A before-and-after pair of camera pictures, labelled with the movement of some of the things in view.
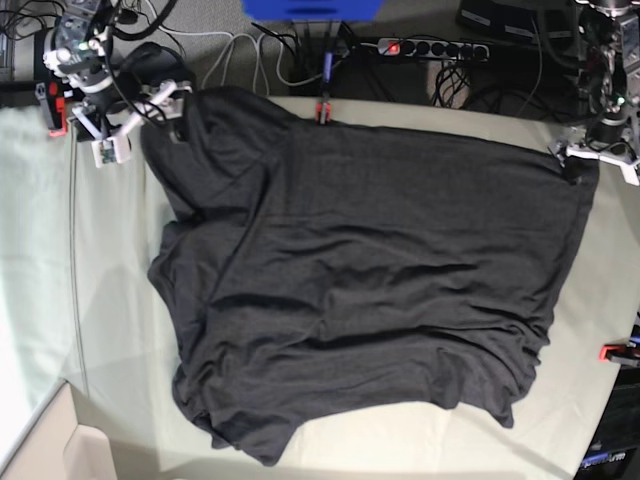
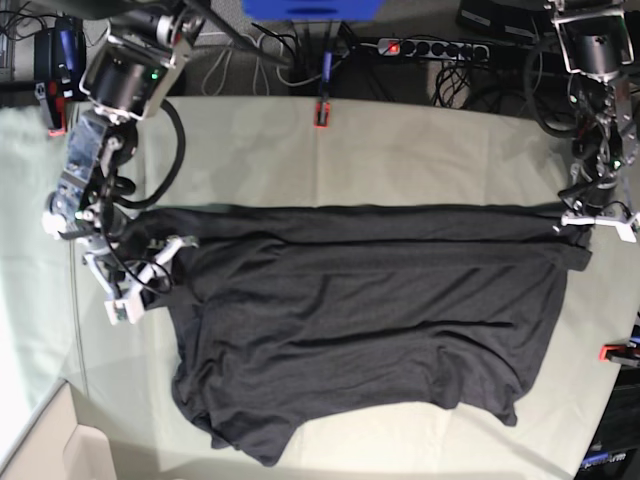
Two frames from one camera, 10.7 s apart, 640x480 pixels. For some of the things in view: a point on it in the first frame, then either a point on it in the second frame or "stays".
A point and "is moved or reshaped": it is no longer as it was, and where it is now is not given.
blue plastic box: (313, 10) stays
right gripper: (625, 151) -> (628, 226)
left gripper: (170, 101) -> (122, 301)
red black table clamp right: (621, 353) stays
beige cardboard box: (58, 448) stays
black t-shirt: (315, 274) is moved or reshaped
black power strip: (404, 46) stays
